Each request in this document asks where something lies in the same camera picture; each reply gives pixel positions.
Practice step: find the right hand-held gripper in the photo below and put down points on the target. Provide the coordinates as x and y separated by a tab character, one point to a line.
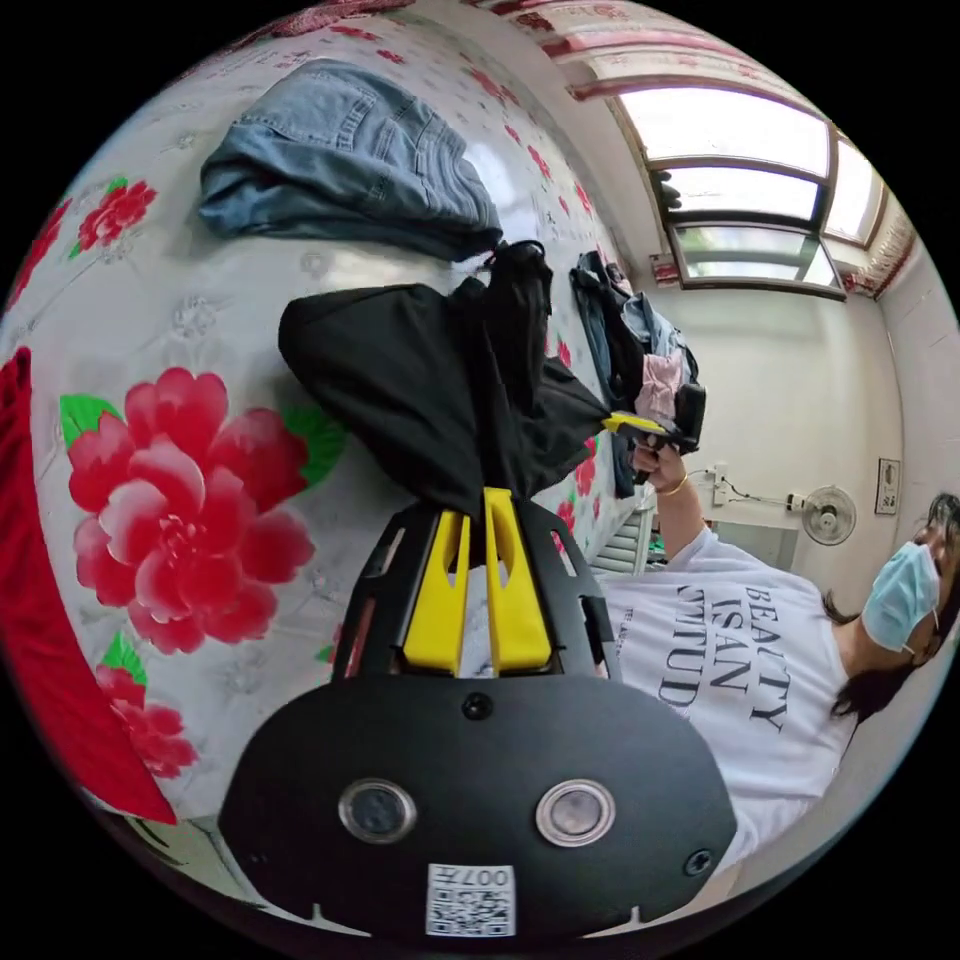
664	446

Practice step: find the bed with red floral sheet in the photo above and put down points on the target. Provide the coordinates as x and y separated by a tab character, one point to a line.
225	315

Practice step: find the black pants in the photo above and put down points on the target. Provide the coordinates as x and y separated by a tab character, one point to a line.
420	375

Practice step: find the person's right hand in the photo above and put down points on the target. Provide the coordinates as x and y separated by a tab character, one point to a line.
667	469

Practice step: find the red cloth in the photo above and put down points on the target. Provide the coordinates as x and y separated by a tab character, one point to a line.
45	600

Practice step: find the white wall fan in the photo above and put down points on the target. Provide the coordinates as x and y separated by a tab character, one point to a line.
829	514

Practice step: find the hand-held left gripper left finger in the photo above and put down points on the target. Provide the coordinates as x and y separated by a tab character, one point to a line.
436	600

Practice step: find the person's right forearm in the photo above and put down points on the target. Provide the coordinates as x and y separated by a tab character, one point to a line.
681	521

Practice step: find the folded blue jeans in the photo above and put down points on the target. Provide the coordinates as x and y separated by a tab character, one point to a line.
345	165

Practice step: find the window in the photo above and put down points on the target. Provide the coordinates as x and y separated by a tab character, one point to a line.
742	187

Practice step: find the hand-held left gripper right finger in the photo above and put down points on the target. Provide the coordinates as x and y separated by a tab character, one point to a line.
516	600

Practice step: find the person's body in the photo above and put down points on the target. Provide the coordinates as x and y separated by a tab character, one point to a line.
735	660

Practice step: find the pile of clothes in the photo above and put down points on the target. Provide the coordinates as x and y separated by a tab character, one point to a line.
637	345

